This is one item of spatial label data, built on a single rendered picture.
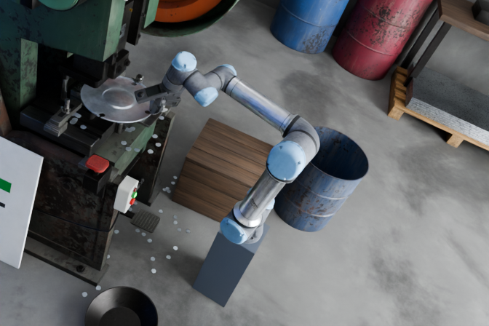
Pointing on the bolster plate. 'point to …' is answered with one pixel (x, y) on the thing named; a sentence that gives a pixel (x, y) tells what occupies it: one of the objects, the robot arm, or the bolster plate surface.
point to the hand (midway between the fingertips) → (150, 111)
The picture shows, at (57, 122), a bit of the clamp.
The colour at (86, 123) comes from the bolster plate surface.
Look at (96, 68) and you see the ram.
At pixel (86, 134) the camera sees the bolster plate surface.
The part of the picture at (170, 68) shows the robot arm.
